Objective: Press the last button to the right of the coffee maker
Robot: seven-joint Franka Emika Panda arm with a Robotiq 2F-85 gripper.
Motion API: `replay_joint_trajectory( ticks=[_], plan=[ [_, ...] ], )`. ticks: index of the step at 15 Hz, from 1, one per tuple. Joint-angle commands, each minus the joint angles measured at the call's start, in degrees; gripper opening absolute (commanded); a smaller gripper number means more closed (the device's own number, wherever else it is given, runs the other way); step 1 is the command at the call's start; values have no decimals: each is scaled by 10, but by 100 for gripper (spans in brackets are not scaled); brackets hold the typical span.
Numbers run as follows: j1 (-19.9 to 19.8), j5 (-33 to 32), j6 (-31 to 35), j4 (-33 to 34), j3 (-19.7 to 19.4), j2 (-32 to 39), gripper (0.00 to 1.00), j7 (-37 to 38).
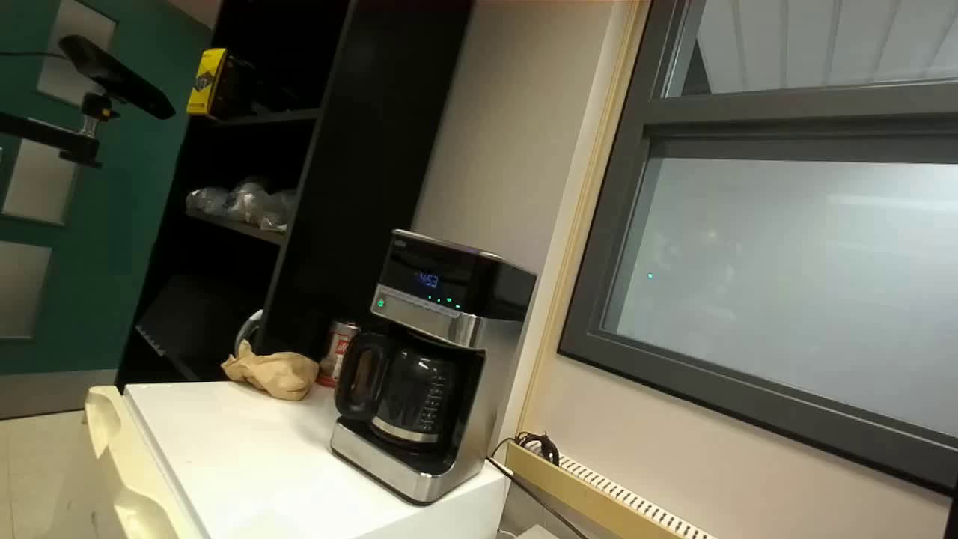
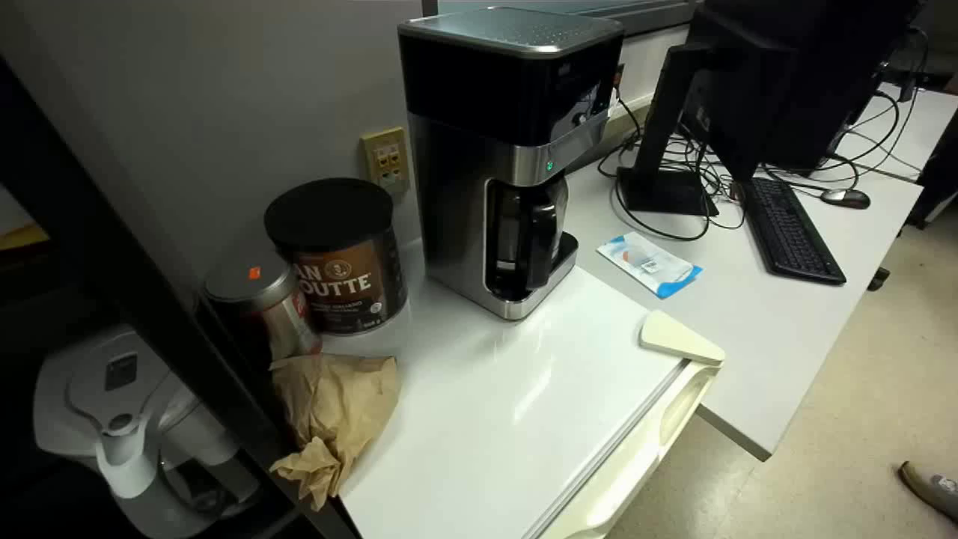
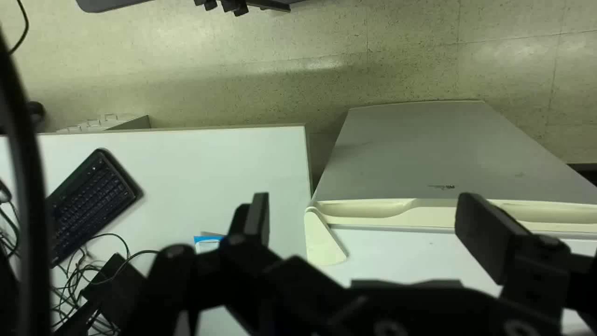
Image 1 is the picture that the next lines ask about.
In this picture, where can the black steel coffee maker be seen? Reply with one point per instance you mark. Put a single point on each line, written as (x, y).
(472, 306)

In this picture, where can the glass coffee carafe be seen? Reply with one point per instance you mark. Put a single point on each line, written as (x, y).
(403, 388)

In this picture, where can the red white can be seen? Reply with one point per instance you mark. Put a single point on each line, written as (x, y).
(339, 345)

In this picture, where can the black shelving unit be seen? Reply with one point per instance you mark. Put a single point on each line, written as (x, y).
(339, 102)

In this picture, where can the crumpled brown paper bag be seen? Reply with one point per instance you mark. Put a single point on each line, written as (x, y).
(282, 376)

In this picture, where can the clear plastic bags on shelf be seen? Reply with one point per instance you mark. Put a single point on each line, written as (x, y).
(249, 202)

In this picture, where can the yellow box on shelf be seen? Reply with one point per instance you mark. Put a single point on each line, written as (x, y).
(206, 89)

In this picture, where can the white cabinet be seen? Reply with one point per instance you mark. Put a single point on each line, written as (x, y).
(213, 458)

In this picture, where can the black camera on mount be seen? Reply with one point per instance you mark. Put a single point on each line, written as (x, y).
(115, 83)

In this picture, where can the dark grey window frame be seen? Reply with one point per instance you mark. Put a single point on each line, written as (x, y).
(776, 231)

